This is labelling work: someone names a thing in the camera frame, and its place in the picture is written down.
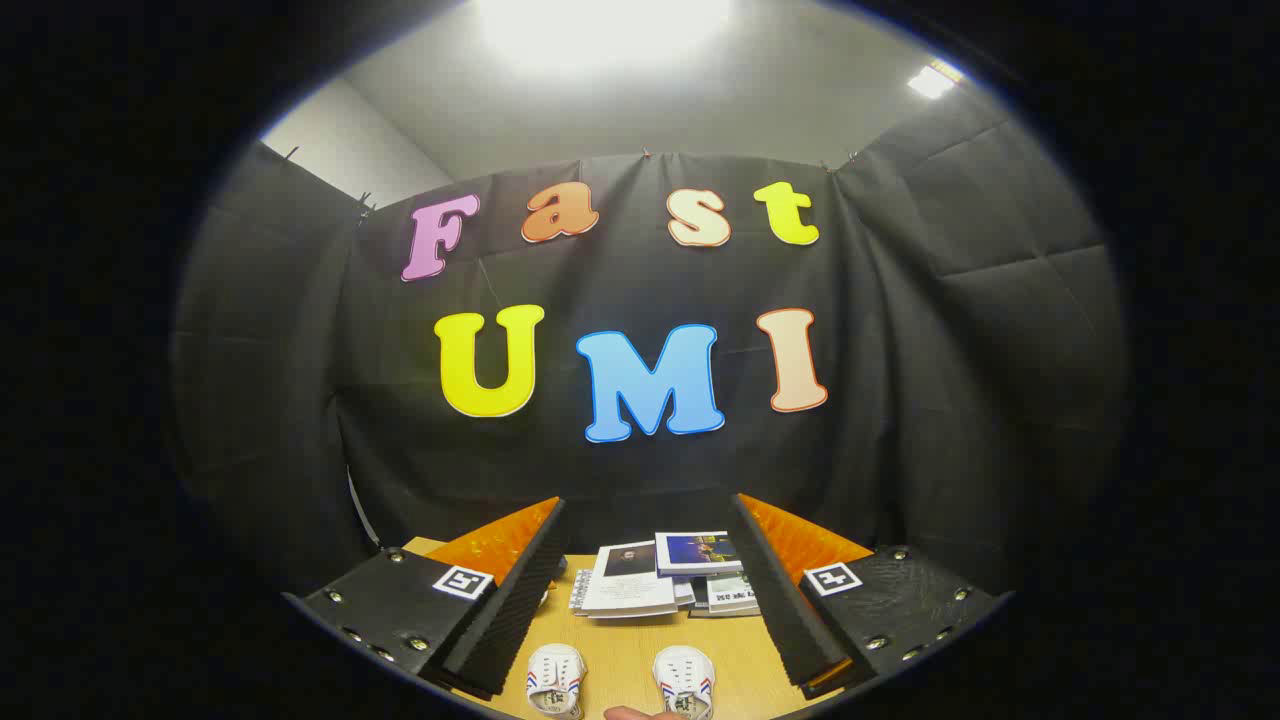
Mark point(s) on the white canvas shoe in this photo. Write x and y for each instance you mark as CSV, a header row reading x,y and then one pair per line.
x,y
685,675
555,675

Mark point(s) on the book with blue picture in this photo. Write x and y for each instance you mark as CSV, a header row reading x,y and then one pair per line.
x,y
695,552

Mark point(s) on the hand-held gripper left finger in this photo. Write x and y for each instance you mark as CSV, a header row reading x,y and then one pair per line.
x,y
520,600

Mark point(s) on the white metal pole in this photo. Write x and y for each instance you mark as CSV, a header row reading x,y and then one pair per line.
x,y
358,510

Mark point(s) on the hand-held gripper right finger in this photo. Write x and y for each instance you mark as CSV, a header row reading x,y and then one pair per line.
x,y
780,600

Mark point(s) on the spiral notebook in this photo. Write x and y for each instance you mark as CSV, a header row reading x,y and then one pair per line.
x,y
580,590

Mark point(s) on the white book with dark portrait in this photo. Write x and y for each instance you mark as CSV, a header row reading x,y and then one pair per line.
x,y
630,590

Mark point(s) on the small ceiling light panel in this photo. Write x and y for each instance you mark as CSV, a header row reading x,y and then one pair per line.
x,y
932,80

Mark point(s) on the large ceiling light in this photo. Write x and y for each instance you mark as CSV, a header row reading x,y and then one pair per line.
x,y
600,25

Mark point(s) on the book with teal cover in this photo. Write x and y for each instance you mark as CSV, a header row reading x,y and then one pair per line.
x,y
732,595

